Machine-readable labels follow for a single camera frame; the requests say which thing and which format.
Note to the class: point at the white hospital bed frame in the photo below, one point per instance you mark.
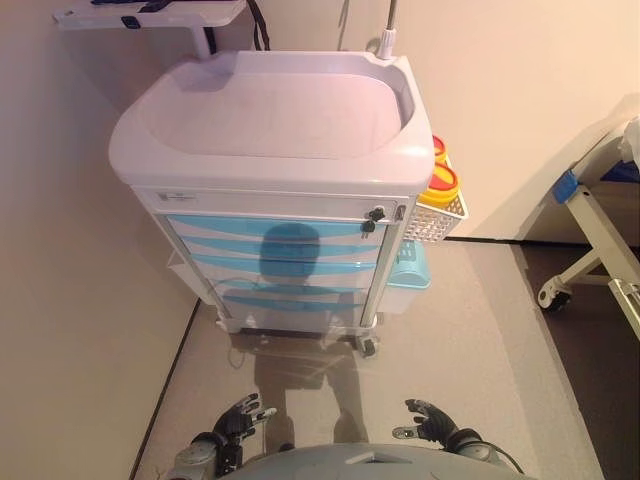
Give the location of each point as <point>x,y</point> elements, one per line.
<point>590,220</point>

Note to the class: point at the black cart key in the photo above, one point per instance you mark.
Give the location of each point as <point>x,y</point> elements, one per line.
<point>377,213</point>
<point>367,229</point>

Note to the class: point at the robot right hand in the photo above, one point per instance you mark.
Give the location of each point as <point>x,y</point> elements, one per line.
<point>435,425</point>

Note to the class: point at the metal IV pole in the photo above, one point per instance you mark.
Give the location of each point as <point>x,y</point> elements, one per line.
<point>388,35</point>

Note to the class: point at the white medical cart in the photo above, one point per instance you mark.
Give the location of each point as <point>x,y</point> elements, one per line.
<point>270,115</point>

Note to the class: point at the blue-fronted largest cart drawer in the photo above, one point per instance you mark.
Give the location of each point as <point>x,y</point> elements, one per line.
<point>240,226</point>

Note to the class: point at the bed caster wheel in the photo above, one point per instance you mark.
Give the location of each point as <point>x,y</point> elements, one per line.
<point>556,299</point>

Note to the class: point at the cart caster wheel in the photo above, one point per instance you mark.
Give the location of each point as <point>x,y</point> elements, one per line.
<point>369,346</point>

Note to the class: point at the blue bed clip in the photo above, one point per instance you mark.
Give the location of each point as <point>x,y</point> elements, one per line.
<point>566,186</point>

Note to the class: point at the grey robot torso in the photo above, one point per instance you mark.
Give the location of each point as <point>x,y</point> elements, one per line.
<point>375,465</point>

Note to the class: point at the light blue waste bin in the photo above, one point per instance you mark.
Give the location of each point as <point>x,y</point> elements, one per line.
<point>412,275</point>

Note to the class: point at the yellow sharps container red lid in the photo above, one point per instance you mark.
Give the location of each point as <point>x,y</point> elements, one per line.
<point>438,147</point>
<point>440,182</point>

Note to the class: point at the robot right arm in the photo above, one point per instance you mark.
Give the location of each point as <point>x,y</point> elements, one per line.
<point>480,450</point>

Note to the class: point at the white perforated side basket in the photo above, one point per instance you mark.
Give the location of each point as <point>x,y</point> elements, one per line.
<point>430,225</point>

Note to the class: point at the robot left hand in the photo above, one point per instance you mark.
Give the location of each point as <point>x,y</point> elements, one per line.
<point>235,422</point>

